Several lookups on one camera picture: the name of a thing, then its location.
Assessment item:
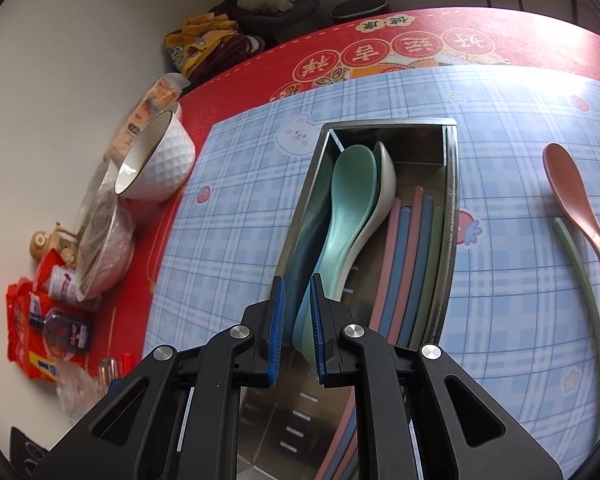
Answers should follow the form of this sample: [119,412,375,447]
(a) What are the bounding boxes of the blue plaid table mat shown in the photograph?
[142,64,600,466]

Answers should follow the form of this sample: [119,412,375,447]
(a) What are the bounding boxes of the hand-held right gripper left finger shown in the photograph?
[42,275,287,480]

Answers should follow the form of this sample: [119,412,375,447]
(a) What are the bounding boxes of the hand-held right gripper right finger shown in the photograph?
[310,273,566,480]

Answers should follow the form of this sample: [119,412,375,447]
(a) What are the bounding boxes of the plastic wrapped bowl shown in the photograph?
[75,195,136,302]
[75,160,122,241]

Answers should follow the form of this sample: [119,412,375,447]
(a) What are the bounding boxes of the beige toy figure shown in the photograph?
[29,222,78,262]

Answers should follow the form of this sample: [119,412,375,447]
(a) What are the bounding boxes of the small white jar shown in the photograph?
[49,266,82,304]

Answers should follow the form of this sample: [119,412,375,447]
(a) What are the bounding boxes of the yellow clothes pile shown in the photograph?
[164,14,241,78]

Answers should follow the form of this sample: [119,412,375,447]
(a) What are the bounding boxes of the orange snack packet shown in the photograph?
[104,74,183,161]

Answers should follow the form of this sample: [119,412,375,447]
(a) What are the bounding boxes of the stainless steel utensil tray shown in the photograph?
[235,117,458,480]

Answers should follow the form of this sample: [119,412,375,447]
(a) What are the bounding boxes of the white textured bowl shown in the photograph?
[114,109,197,204]

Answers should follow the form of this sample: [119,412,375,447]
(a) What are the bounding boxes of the clear glass cup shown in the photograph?
[56,360,106,424]

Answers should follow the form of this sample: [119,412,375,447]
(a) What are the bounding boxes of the pink spoon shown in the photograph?
[543,142,600,343]

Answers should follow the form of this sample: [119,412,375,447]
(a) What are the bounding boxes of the green spoon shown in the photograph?
[300,144,379,363]

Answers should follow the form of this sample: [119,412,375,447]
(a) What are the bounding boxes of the dark red clothes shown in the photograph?
[187,32,266,86]

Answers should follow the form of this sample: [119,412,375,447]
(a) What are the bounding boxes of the white spoon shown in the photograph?
[330,141,397,302]

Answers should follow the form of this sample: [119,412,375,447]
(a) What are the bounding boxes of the dark seat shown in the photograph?
[210,0,321,51]

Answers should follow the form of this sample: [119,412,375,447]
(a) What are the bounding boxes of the red snack bag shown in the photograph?
[35,250,81,291]

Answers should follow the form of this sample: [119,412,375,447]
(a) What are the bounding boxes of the green chopstick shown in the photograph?
[410,205,446,349]
[552,217,600,428]

